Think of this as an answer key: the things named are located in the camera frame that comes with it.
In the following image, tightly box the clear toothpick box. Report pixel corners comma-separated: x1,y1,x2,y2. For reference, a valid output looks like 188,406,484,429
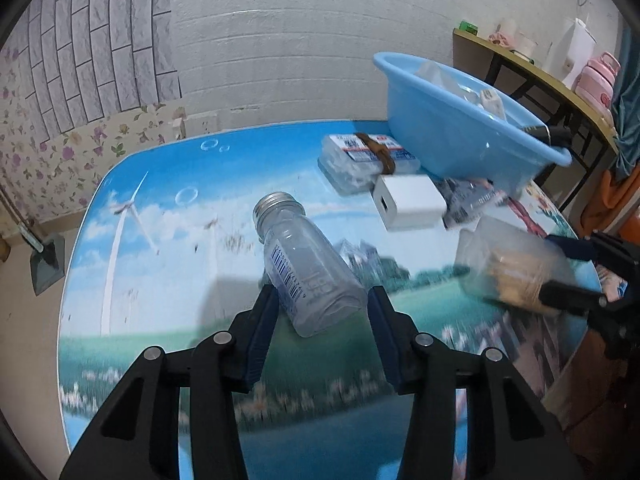
454,216,576,318

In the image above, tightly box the translucent plastic container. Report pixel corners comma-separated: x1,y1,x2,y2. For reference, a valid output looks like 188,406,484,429
414,61,480,105

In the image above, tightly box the clear glass bottle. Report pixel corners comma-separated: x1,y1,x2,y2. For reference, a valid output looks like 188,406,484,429
253,192,367,338

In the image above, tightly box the face tissue pack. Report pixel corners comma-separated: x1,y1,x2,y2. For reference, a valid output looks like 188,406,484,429
597,266,627,302

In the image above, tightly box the silver snack wrapper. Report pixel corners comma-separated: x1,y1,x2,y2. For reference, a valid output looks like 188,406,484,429
435,178,508,230

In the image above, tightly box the side table with black legs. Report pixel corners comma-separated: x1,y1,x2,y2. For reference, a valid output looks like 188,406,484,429
452,28,617,211

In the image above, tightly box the pink thermos jug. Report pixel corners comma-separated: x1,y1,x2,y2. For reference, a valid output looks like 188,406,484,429
573,52,620,127

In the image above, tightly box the white charger adapter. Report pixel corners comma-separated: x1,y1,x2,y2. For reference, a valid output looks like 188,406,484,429
372,174,447,231

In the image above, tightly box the blue plastic basin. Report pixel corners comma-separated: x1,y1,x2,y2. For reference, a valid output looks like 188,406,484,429
373,52,572,195

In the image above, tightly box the white kettle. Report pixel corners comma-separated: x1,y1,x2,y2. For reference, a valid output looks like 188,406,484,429
542,18,597,90

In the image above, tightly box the green small box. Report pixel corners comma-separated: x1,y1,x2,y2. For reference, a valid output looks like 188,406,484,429
458,21,478,36

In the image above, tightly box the dustpan with handle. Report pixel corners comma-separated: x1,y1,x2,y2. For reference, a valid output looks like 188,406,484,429
1,188,65,296

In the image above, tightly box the clear box with brown strap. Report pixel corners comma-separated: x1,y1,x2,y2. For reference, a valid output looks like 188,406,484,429
318,132,421,195

